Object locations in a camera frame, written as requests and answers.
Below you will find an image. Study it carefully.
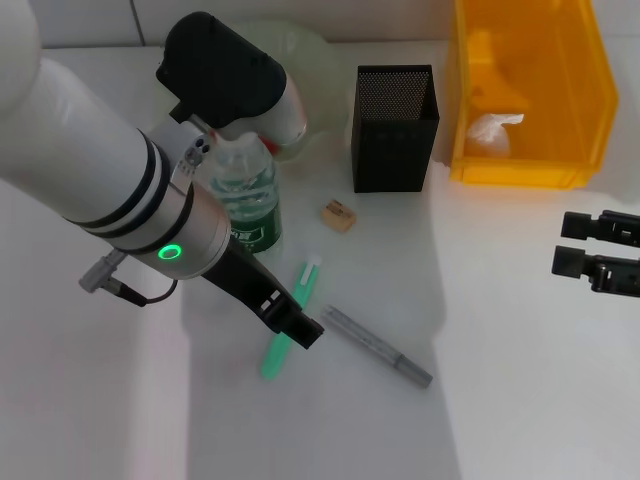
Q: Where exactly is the pale green glass fruit plate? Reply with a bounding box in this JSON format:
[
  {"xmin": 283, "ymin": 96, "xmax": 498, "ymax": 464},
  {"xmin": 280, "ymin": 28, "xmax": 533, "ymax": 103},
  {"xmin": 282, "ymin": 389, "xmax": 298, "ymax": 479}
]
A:
[{"xmin": 234, "ymin": 19, "xmax": 352, "ymax": 167}]

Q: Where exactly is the yellow plastic storage bin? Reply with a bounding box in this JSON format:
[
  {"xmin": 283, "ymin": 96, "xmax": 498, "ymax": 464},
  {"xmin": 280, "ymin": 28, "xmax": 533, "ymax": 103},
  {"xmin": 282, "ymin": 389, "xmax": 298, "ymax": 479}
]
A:
[{"xmin": 447, "ymin": 0, "xmax": 620, "ymax": 190}]

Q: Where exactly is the white paper ball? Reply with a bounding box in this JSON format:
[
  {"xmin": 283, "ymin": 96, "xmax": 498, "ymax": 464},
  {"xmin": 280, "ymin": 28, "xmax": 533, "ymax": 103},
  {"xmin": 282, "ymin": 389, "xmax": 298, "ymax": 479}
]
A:
[{"xmin": 465, "ymin": 112, "xmax": 525, "ymax": 159}]

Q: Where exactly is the green pen with white clip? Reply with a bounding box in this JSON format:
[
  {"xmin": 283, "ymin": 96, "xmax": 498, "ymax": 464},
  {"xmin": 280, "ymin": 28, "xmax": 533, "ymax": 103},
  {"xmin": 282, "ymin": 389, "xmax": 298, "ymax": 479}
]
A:
[{"xmin": 259, "ymin": 254, "xmax": 322, "ymax": 380}]

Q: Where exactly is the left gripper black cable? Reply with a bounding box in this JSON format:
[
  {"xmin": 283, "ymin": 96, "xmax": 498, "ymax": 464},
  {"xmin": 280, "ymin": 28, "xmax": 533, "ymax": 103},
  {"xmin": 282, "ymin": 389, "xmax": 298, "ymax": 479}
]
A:
[{"xmin": 78, "ymin": 249, "xmax": 179, "ymax": 308}]

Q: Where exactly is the small wooden pencil sharpener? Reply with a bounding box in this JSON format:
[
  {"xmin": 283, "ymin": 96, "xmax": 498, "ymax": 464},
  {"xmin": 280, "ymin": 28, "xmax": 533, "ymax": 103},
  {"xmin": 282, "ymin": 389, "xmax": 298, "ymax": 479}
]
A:
[{"xmin": 319, "ymin": 198, "xmax": 360, "ymax": 233}]

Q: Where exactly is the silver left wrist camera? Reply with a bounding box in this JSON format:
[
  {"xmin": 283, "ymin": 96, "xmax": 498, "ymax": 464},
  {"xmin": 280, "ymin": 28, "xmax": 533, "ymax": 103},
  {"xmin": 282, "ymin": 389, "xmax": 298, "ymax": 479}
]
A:
[{"xmin": 169, "ymin": 117, "xmax": 217, "ymax": 184}]

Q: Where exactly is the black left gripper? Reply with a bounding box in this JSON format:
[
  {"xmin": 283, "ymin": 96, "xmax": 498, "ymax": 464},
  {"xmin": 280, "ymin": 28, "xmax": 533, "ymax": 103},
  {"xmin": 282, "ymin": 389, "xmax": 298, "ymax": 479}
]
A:
[{"xmin": 201, "ymin": 243, "xmax": 327, "ymax": 352}]

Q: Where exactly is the clear water bottle green label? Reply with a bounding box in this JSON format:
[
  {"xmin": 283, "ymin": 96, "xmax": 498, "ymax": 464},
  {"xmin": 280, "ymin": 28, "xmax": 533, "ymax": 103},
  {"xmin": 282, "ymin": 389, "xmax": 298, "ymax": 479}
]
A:
[{"xmin": 207, "ymin": 130, "xmax": 284, "ymax": 257}]

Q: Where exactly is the grey marker pen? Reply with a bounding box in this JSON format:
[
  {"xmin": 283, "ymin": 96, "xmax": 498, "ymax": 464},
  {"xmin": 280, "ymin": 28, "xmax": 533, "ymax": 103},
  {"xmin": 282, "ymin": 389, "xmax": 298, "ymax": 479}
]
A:
[{"xmin": 321, "ymin": 305, "xmax": 434, "ymax": 389}]

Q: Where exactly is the black mesh pen holder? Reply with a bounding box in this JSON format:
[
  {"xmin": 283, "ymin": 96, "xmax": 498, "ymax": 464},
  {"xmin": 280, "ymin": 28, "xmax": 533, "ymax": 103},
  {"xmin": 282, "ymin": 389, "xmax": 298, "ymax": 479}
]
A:
[{"xmin": 350, "ymin": 64, "xmax": 441, "ymax": 194}]

